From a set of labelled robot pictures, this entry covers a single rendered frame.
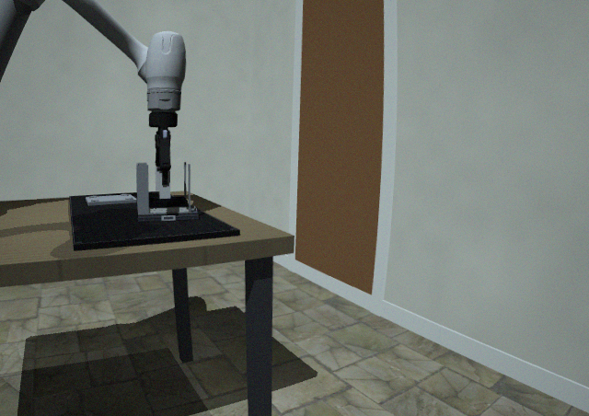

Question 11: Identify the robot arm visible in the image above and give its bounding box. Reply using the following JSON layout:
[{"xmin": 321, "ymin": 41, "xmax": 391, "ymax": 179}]
[{"xmin": 0, "ymin": 0, "xmax": 186, "ymax": 112}]

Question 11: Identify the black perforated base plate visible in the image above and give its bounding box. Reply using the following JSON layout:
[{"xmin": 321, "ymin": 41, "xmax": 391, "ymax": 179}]
[{"xmin": 69, "ymin": 192, "xmax": 240, "ymax": 251}]

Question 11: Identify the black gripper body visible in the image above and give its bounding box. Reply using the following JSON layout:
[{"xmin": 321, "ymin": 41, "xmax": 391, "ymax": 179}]
[{"xmin": 149, "ymin": 112, "xmax": 178, "ymax": 131}]

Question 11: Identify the black well plate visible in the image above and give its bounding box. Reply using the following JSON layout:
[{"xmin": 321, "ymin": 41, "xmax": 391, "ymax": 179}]
[{"xmin": 149, "ymin": 196, "xmax": 189, "ymax": 208}]

